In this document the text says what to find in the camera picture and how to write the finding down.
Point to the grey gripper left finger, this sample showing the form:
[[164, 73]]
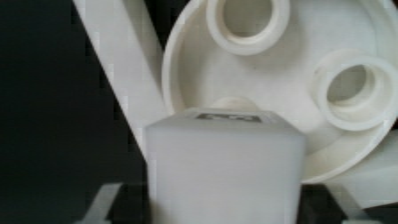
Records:
[[96, 214]]

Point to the white L-shaped wall fixture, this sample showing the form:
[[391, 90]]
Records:
[[128, 37]]

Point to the white stool leg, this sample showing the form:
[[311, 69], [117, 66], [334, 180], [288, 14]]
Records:
[[224, 165]]

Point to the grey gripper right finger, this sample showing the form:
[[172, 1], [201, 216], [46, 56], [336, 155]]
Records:
[[355, 215]]

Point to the white round stool seat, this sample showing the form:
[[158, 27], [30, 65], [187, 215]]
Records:
[[297, 56]]

